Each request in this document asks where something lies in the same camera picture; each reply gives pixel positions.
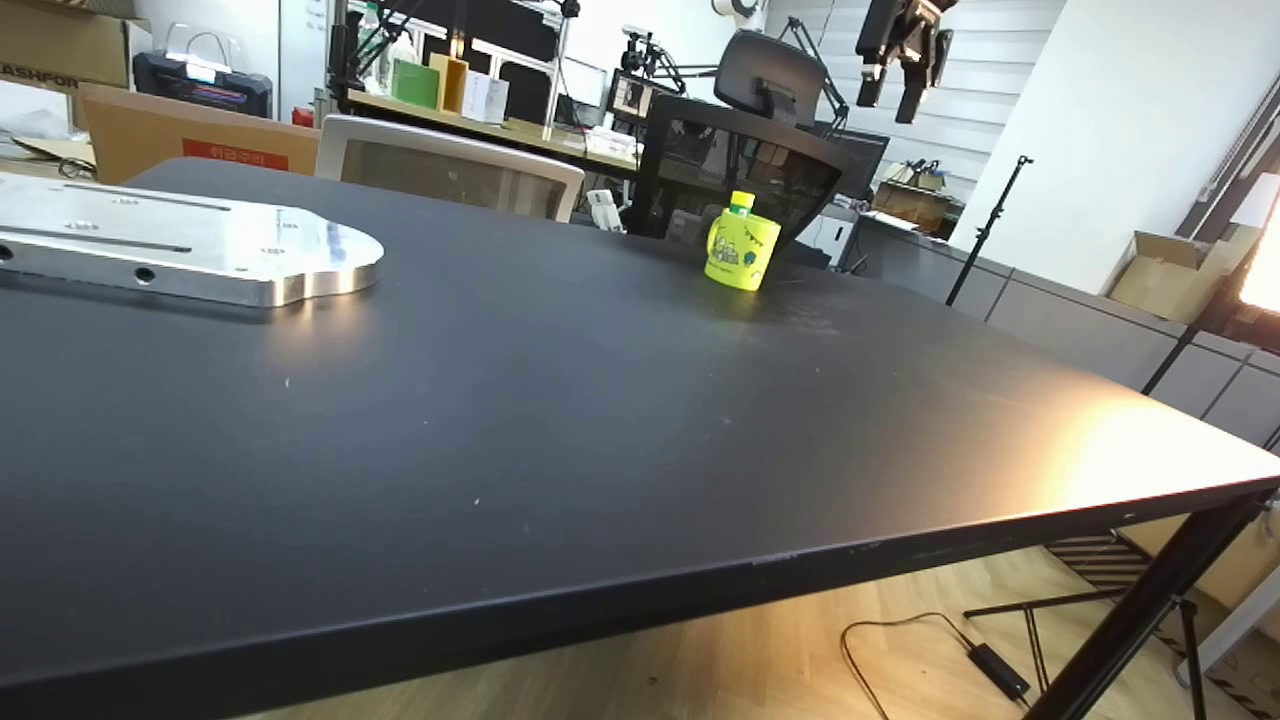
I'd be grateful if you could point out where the black power adapter cable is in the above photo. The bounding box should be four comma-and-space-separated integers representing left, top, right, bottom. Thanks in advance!
837, 609, 1037, 720

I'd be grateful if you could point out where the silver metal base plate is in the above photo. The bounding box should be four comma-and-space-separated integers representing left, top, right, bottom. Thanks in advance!
0, 171, 385, 310

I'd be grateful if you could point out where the black table leg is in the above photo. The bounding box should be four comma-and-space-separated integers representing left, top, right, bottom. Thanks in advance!
1022, 494, 1269, 720

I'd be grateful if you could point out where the yellow-green mug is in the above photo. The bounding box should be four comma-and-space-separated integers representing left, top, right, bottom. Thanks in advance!
705, 187, 780, 292

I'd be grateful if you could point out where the brown cardboard box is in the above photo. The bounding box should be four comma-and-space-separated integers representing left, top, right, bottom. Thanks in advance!
74, 83, 320, 185

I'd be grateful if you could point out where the white framed chair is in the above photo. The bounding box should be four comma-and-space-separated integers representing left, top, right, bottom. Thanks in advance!
316, 110, 582, 225

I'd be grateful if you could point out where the black mesh office chair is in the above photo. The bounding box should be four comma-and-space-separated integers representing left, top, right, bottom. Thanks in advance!
625, 33, 856, 238

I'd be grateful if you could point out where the black light stand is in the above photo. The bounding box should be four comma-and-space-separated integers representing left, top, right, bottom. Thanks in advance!
945, 156, 1037, 307

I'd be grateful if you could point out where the open cardboard box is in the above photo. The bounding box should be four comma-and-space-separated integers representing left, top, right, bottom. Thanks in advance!
1108, 227, 1260, 322

